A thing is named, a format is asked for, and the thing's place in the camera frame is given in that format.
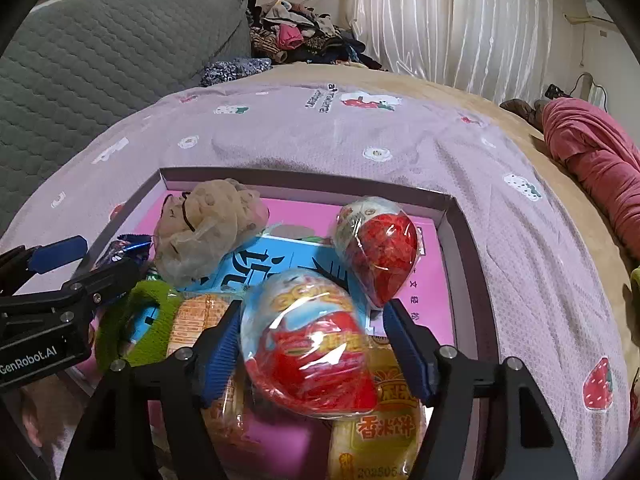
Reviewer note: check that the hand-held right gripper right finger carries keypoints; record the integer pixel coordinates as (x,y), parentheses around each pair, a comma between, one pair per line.
(407,355)

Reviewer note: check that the white metal chair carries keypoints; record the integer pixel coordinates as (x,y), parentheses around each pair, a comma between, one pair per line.
(592,91)

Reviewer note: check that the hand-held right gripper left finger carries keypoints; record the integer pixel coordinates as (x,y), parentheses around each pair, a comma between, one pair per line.
(222,360)

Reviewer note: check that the grey quilted headboard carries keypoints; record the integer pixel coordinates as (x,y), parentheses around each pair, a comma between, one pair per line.
(100,70)

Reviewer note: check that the black bag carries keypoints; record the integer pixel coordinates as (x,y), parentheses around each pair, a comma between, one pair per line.
(557,91)

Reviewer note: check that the orange biscuit packet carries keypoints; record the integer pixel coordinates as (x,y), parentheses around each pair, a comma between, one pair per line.
(195,315)

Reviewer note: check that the beige mesh pouf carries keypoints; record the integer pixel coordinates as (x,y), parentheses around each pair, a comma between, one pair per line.
(210,230)

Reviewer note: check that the pink quilt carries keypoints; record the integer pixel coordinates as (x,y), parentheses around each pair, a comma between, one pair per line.
(590,145)

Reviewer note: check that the person's left hand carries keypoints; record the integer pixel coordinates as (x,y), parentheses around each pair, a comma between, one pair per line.
(37,425)

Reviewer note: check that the blue cookie packet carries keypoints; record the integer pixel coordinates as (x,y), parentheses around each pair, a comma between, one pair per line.
(122,247)

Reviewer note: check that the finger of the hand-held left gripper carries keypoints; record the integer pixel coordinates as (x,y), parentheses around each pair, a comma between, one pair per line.
(60,252)
(110,277)

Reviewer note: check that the beige bed sheet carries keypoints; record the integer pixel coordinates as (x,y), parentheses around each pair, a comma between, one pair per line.
(450,87)

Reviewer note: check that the yellow rice cracker packet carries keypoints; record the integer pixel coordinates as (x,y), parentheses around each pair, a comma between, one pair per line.
(380,435)

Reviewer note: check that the white curtain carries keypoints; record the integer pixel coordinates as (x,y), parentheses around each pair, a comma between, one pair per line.
(440,20)

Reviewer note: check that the dark shallow cardboard box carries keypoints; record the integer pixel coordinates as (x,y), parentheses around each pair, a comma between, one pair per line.
(300,180)

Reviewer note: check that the pile of clothes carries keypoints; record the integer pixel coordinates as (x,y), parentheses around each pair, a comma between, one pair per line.
(300,35)

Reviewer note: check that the white air conditioner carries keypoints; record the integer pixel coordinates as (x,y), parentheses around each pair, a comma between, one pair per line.
(597,12)

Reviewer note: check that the red egg toy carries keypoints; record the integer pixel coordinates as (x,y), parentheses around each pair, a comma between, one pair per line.
(310,350)
(385,255)

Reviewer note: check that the brown cloth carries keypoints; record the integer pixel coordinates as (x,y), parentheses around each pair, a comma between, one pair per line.
(520,108)

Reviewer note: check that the dark blue patterned cloth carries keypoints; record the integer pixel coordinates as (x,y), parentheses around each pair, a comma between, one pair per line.
(230,71)

